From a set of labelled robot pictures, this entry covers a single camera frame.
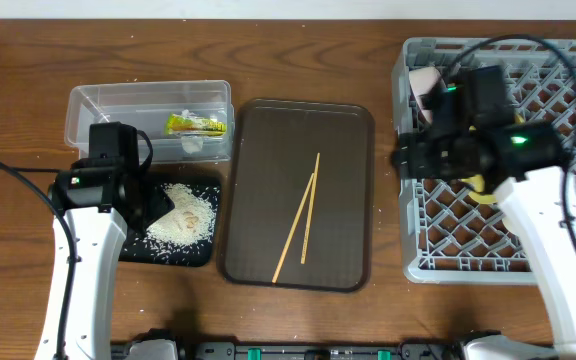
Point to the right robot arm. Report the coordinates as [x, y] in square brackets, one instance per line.
[533, 188]

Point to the rice food waste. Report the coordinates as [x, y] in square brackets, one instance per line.
[188, 228]

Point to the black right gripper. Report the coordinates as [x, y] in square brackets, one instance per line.
[412, 156]

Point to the green snack wrapper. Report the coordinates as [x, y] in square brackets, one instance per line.
[189, 123]

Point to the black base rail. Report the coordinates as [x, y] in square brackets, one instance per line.
[160, 344]

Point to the dark brown tray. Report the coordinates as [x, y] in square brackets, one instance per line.
[277, 145]

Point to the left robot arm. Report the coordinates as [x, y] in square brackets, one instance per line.
[97, 204]

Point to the black plastic bin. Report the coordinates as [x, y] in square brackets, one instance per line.
[134, 250]

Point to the pink bowl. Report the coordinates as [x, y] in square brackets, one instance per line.
[421, 82]

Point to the yellow plate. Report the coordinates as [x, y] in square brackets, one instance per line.
[476, 184]

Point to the wooden chopstick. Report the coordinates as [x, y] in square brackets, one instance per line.
[310, 210]
[292, 230]

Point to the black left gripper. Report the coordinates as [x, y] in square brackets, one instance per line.
[139, 184]

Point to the clear plastic bin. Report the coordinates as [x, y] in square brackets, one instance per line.
[147, 106]

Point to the grey dishwasher rack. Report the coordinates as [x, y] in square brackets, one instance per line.
[447, 234]

